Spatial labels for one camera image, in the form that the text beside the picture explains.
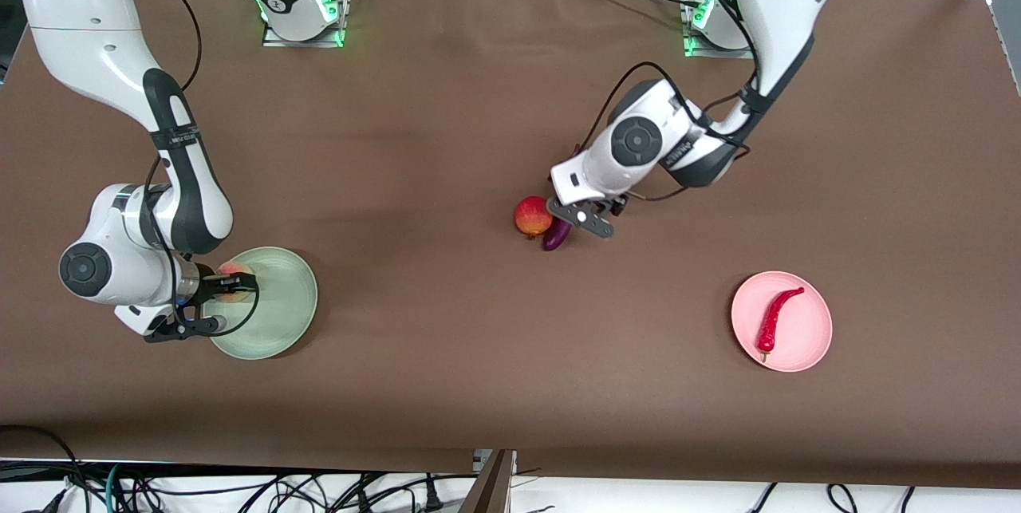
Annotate dark frame post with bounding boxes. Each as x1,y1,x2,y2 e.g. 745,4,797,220
459,449,518,513

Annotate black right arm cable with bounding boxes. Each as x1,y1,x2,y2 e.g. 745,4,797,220
146,0,261,338

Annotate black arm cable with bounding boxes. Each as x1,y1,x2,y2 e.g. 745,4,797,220
573,0,759,204
146,0,261,338

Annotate brown table cover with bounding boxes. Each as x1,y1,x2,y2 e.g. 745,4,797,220
0,0,1021,490

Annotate pink peach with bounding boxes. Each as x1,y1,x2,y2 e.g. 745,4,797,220
215,261,258,304

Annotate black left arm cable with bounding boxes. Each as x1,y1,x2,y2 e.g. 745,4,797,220
573,0,759,204

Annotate pink plate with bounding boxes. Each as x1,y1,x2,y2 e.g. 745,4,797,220
731,270,834,373

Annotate red chili pepper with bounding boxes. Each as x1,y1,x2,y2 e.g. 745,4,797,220
758,286,806,361

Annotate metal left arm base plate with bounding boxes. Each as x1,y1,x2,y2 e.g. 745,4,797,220
682,0,755,61

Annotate light green plate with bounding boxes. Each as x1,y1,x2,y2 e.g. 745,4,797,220
203,247,318,361

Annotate purple eggplant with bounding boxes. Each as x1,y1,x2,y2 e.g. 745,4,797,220
542,219,574,252

